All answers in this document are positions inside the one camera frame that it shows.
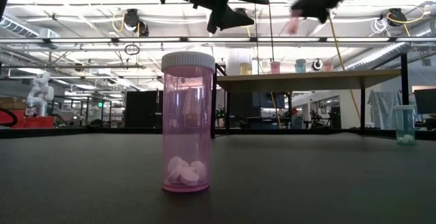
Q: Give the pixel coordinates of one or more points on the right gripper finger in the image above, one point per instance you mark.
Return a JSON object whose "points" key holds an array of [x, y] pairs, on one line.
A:
{"points": [[316, 7]]}

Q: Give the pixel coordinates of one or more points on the wooden shelf with black legs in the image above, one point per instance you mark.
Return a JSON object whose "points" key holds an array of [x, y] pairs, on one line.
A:
{"points": [[306, 80]]}

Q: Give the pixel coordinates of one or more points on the long ceiling light bar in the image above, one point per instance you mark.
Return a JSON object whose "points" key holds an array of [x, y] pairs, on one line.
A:
{"points": [[170, 39]]}

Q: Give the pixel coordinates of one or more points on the grey hanging cloth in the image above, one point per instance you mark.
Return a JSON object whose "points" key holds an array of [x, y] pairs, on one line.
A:
{"points": [[385, 110]]}

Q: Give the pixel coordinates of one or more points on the black cabinet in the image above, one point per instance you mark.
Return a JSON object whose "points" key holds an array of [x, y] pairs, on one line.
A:
{"points": [[143, 110]]}

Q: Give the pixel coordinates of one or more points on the black monitor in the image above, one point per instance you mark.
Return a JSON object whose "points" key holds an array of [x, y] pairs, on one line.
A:
{"points": [[425, 101]]}

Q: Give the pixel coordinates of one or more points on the white robot figure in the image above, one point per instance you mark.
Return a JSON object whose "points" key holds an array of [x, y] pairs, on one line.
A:
{"points": [[41, 94]]}

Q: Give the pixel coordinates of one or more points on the red storage crates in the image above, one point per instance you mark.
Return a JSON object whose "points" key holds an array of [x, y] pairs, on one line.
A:
{"points": [[34, 122]]}

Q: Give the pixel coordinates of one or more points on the silver ventilation duct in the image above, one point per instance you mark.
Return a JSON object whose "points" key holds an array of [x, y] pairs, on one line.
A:
{"points": [[381, 55]]}

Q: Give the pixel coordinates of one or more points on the black table frame wooden boards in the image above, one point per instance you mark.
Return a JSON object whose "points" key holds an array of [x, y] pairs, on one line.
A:
{"points": [[20, 132]]}

